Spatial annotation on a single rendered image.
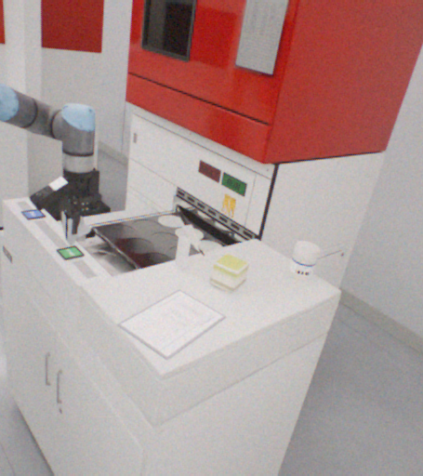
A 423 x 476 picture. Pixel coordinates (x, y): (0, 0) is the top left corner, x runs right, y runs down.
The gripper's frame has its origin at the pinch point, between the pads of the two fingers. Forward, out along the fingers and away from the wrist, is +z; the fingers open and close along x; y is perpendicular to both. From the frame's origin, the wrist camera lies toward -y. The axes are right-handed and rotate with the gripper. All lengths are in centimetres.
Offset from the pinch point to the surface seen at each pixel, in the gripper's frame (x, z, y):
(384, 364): -34, 100, 175
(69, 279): -9.6, 5.2, -4.0
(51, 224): 18.3, 4.0, 3.1
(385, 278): -5, 68, 207
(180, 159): 30, -9, 58
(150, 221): 19.6, 10.0, 40.0
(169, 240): 4.9, 10.1, 38.2
